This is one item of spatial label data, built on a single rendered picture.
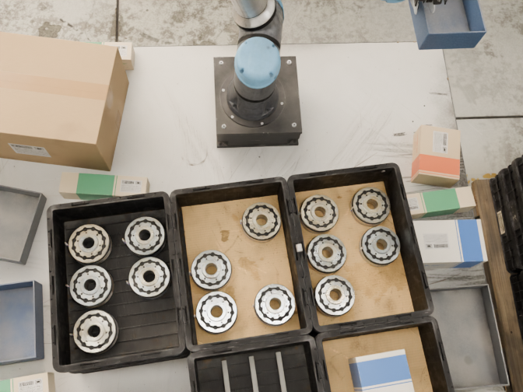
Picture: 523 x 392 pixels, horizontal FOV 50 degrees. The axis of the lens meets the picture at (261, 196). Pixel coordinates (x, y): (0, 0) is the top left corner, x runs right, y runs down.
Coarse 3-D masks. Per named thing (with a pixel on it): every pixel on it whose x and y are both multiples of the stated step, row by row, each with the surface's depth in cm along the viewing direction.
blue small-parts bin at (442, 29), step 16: (448, 0) 149; (464, 0) 148; (416, 16) 143; (432, 16) 147; (448, 16) 147; (464, 16) 147; (480, 16) 140; (416, 32) 144; (432, 32) 145; (448, 32) 137; (464, 32) 138; (480, 32) 138; (432, 48) 143; (448, 48) 144
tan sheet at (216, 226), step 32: (192, 224) 150; (224, 224) 151; (192, 256) 148; (256, 256) 149; (192, 288) 145; (224, 288) 145; (256, 288) 146; (288, 288) 146; (256, 320) 143; (288, 320) 144
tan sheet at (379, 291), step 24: (312, 192) 155; (336, 192) 156; (384, 192) 156; (360, 264) 149; (312, 288) 147; (360, 288) 148; (384, 288) 148; (408, 288) 148; (360, 312) 146; (384, 312) 146; (408, 312) 146
